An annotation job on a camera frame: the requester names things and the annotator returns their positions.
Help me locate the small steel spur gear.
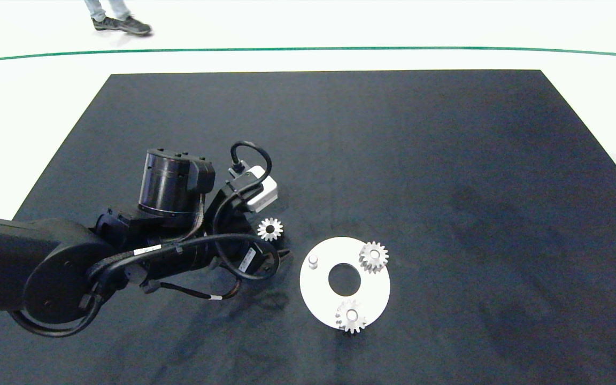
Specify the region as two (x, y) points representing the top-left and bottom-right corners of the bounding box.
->
(358, 241), (390, 275)
(257, 217), (284, 243)
(334, 298), (368, 335)

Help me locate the white round plate with pins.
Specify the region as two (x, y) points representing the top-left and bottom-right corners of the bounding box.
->
(299, 237), (391, 328)

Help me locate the dark rectangular mat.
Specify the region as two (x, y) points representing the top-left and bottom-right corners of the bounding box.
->
(0, 70), (616, 385)

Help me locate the person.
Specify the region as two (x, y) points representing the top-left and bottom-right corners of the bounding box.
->
(83, 0), (153, 37)

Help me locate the thick black gripper cable loop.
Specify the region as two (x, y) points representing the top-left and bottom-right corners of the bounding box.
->
(211, 191), (282, 281)

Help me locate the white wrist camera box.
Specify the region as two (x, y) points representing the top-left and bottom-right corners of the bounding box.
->
(228, 165), (279, 213)

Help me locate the braided black arm cable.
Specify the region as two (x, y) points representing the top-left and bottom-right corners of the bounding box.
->
(88, 233), (266, 285)

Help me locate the black camera cable loop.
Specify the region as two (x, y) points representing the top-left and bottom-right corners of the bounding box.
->
(230, 141), (273, 185)

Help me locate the thin black tagged cable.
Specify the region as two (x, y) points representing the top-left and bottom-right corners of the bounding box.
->
(145, 277), (243, 302)

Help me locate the black elbow cable loop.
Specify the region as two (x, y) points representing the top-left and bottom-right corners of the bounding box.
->
(10, 293), (104, 338)

